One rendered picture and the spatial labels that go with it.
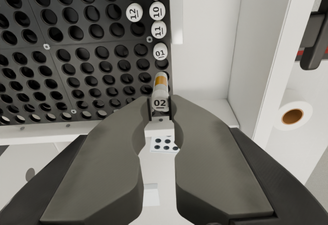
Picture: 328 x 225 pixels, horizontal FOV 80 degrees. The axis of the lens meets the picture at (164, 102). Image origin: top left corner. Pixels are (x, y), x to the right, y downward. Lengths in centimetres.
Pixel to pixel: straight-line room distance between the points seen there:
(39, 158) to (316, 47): 42
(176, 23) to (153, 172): 40
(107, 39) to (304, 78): 36
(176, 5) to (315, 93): 34
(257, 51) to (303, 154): 43
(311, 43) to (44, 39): 23
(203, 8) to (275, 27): 9
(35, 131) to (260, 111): 27
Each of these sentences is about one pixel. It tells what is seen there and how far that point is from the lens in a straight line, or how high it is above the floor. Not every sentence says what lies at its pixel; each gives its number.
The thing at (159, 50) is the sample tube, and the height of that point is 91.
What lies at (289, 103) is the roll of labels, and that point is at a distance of 40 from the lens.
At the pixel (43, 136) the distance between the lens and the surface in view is 30.
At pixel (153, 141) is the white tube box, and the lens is 40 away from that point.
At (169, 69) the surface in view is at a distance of 19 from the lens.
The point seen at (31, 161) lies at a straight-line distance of 41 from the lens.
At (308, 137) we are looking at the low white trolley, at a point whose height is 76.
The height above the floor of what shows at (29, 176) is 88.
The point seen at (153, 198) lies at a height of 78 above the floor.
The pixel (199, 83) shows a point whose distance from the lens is 28.
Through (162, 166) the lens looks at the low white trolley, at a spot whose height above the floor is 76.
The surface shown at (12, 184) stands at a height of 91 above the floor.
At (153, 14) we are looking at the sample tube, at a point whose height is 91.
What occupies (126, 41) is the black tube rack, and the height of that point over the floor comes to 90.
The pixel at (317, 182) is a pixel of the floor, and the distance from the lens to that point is 249.
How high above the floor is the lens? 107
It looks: 55 degrees down
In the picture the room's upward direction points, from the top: 179 degrees clockwise
